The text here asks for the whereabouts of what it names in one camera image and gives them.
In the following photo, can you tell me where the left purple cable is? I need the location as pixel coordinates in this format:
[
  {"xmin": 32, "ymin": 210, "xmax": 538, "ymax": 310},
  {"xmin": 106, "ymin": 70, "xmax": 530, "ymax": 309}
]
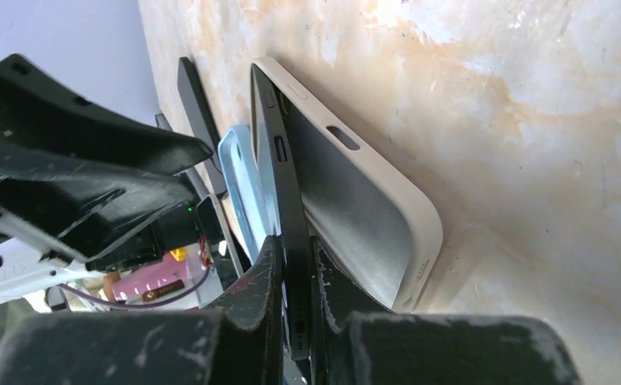
[{"xmin": 55, "ymin": 265, "xmax": 213, "ymax": 310}]

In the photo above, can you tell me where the light blue phone case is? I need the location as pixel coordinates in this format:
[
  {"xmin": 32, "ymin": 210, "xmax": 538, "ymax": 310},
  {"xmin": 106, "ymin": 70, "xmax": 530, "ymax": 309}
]
[{"xmin": 217, "ymin": 125, "xmax": 278, "ymax": 264}]

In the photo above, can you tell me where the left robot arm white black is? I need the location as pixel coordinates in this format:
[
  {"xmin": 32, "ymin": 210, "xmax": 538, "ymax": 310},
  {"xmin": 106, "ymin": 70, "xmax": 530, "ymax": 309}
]
[{"xmin": 0, "ymin": 54, "xmax": 213, "ymax": 305}]

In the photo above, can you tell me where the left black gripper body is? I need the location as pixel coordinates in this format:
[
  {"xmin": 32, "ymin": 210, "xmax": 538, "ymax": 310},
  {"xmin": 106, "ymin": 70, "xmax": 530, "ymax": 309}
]
[{"xmin": 0, "ymin": 54, "xmax": 212, "ymax": 263}]

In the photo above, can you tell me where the black phone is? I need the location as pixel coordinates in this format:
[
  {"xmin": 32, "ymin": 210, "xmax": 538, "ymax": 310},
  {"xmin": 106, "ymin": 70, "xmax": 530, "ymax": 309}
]
[
  {"xmin": 177, "ymin": 56, "xmax": 227, "ymax": 198},
  {"xmin": 250, "ymin": 64, "xmax": 312, "ymax": 361}
]

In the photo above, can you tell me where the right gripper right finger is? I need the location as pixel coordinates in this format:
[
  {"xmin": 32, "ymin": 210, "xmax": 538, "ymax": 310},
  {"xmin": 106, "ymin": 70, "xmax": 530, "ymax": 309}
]
[{"xmin": 310, "ymin": 237, "xmax": 581, "ymax": 384}]

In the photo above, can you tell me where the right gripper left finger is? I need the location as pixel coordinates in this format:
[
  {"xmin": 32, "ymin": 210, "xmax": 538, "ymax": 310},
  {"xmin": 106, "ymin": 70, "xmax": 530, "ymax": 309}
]
[{"xmin": 0, "ymin": 236, "xmax": 283, "ymax": 384}]

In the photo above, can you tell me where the clear beige phone case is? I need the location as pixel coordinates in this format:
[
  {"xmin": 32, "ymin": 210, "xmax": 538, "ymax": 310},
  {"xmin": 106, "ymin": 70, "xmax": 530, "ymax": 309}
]
[{"xmin": 253, "ymin": 57, "xmax": 443, "ymax": 313}]

